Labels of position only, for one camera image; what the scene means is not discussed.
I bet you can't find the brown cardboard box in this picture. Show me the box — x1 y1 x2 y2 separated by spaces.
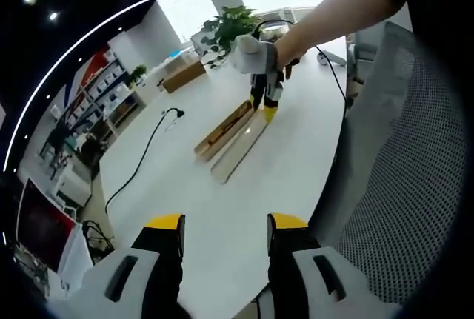
161 60 207 95

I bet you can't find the person's right hand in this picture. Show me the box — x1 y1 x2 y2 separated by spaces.
276 43 309 80

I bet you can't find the white cabinet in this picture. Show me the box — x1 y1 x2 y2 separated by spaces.
54 165 94 209

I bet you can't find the brown wooden chopstick utensil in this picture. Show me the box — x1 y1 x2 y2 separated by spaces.
207 106 250 147

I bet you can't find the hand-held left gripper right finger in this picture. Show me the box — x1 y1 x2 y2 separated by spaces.
267 212 384 319

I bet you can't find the beige cutlery case base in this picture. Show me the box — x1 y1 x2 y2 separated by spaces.
193 98 257 163

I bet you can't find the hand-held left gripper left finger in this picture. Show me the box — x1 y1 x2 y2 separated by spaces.
79 213 187 319

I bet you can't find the green potted plant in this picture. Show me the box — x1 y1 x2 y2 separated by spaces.
201 5 262 70

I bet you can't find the red-screen monitor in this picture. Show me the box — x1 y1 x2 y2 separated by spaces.
14 177 94 292

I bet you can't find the grey mesh office chair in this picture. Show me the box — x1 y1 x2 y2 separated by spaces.
308 21 468 306

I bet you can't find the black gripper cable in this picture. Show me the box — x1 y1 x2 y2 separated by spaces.
253 19 350 113

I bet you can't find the black table cable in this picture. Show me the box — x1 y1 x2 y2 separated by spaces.
104 107 186 215

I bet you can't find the shelf with storage boxes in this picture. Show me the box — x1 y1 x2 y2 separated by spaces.
39 47 150 150

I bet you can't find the small green plant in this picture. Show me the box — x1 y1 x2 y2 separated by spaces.
128 64 148 87

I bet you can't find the ceiling light strip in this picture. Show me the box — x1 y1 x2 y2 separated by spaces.
2 0 155 172

